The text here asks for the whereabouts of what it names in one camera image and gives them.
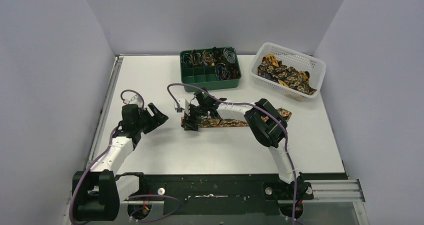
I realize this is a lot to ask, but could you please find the pile of patterned ties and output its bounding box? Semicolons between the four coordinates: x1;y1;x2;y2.
257;53;317;95

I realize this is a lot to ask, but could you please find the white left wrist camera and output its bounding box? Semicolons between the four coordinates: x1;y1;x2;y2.
126;95;144;109

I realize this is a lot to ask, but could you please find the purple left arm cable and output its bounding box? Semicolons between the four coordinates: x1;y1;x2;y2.
68;89;182;225

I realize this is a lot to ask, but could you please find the rolled tan patterned tie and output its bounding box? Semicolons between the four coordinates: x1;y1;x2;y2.
202;50;215;67

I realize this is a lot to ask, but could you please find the rolled brown patterned tie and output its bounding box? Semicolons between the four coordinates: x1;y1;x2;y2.
191;49;203;67

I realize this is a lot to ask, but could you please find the rolled blue red tie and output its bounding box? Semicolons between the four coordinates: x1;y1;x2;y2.
215;63;230;81

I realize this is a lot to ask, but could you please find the white plastic mesh basket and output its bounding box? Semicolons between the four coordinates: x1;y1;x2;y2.
250;42;327;102

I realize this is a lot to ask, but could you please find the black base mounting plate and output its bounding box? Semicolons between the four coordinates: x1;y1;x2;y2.
99;173;332;218

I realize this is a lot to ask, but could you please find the rolled dark patterned tie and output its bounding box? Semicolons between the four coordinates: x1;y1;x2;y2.
212;47;225;64

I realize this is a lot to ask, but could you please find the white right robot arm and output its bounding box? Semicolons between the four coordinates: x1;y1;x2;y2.
174;91;304;200

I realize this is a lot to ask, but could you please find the rolled light blue tie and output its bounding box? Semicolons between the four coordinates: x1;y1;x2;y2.
223;47;237;64

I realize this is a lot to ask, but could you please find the rolled blue striped tie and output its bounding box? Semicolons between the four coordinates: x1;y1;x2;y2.
180;52;193;69

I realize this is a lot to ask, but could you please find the rolled dark red tie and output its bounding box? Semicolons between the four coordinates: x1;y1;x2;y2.
227;63;241;80

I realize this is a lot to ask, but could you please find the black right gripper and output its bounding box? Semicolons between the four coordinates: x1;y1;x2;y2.
182;104;207;130

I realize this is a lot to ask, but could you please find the green divided organizer tray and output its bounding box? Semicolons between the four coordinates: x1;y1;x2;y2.
179;46;242;91

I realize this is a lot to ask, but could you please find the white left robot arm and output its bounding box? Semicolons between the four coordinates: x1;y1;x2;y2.
69;103;168;225

